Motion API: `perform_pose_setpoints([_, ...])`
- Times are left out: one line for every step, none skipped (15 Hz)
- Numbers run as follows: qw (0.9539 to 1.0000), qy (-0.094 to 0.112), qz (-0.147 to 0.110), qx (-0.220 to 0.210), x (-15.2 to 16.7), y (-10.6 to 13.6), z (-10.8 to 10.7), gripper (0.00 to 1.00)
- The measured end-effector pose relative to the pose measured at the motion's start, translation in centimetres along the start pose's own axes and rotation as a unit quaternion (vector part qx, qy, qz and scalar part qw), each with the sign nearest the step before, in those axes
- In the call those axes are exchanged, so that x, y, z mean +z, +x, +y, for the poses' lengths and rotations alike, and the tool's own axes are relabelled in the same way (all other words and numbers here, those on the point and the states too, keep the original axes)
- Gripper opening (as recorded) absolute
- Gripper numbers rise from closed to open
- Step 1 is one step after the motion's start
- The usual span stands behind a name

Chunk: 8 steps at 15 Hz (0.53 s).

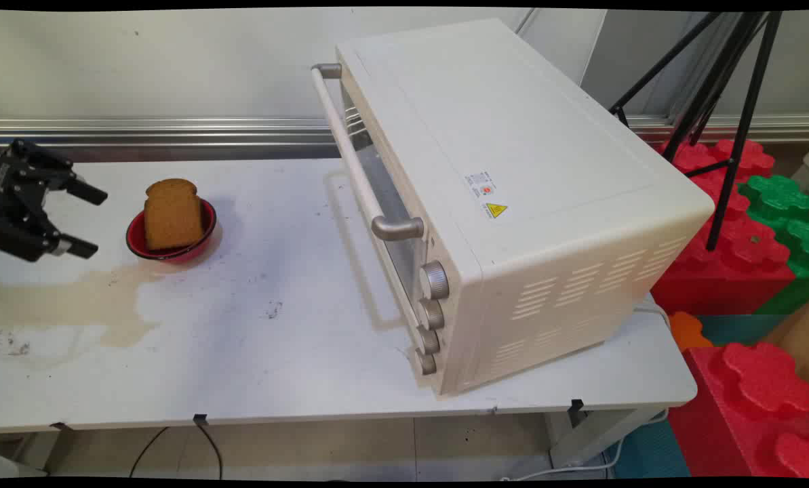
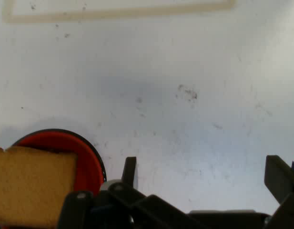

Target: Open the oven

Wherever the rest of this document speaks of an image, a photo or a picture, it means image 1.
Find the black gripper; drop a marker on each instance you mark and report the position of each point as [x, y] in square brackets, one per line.
[1, 190]

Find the brown bread slice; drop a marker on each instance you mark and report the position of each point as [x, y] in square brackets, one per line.
[171, 217]

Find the red bowl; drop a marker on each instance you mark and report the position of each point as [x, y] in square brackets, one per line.
[173, 256]

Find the black table clip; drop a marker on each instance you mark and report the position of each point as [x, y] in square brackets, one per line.
[575, 407]
[60, 427]
[200, 419]

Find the large silver oven knob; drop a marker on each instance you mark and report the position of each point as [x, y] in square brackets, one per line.
[435, 280]

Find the small silver oven knob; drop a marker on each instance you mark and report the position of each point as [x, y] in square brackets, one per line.
[426, 362]

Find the white toaster oven body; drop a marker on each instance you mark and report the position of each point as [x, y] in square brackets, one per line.
[512, 135]

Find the white table leg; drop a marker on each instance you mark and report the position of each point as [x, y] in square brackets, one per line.
[601, 430]

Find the teal foam mat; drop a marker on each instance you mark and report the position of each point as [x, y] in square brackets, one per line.
[648, 454]

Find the orange foam piece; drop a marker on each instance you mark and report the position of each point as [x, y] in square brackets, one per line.
[687, 331]

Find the large red foam block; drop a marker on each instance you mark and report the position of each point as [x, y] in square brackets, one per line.
[723, 271]

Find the black tripod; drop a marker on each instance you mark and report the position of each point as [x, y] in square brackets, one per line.
[736, 135]

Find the teal foam block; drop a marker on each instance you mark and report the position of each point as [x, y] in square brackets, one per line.
[736, 329]

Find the green foam block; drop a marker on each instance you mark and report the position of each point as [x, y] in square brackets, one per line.
[780, 196]

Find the red foam block with studs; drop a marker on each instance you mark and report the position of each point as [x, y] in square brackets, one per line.
[750, 420]

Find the aluminium wall rail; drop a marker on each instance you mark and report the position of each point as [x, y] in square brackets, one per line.
[140, 129]

